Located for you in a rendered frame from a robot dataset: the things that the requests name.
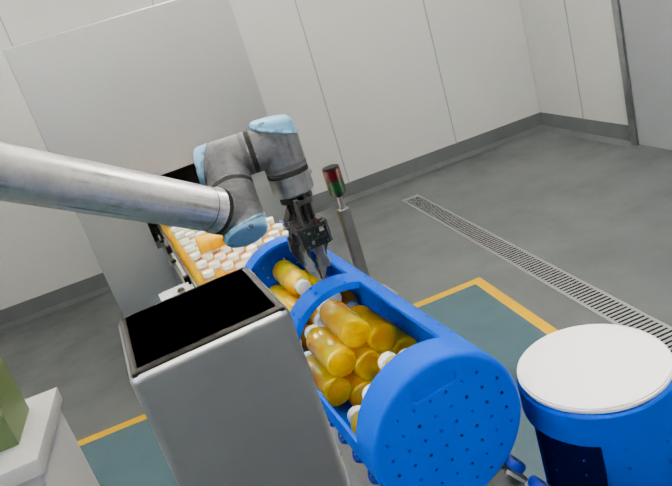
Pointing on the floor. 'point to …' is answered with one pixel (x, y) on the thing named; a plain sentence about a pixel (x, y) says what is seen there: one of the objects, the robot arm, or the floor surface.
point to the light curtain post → (230, 388)
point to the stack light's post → (352, 240)
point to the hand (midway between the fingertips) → (318, 273)
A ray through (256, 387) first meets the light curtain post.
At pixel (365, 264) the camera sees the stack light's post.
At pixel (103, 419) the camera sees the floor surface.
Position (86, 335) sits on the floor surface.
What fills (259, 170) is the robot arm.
